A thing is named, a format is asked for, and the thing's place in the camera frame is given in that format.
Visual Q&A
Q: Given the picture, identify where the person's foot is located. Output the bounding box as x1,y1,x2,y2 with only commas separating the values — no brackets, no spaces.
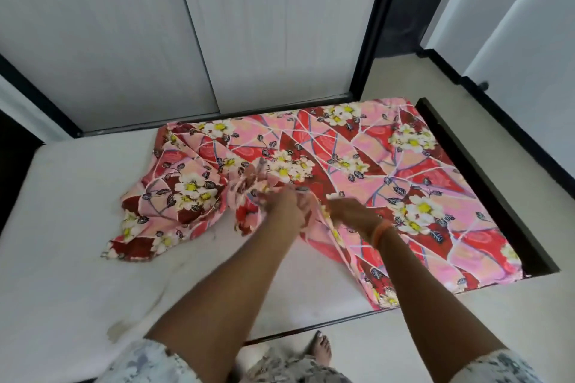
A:
305,330,333,366

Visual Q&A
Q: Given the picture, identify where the pink red floral bedsheet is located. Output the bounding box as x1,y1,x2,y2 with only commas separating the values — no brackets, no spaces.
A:
101,98,525,311

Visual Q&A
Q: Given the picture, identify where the white sliding wardrobe door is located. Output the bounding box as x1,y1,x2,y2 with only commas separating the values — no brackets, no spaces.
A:
0,0,221,133
170,0,391,115

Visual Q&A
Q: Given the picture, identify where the black bed frame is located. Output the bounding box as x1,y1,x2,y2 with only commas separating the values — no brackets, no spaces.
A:
415,98,560,279

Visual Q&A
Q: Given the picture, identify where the person's right hand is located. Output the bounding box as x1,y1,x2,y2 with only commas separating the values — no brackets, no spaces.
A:
324,196,388,240

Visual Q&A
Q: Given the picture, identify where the person's right forearm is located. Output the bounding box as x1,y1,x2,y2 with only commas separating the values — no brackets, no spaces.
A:
376,223,508,372

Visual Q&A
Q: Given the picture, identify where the white mattress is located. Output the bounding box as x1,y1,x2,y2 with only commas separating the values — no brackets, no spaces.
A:
0,127,396,383

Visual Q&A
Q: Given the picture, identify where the person's floral patterned clothing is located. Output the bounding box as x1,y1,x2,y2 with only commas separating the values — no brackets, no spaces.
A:
95,339,546,383

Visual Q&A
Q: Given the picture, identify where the orange wrist thread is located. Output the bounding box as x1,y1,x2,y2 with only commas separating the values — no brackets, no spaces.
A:
371,219,395,248

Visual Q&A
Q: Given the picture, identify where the person's left hand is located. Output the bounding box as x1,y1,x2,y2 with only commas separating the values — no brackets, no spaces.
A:
257,187,311,235

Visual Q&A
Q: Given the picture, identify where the person's left forearm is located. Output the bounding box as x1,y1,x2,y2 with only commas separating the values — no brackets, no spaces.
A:
145,221,301,365

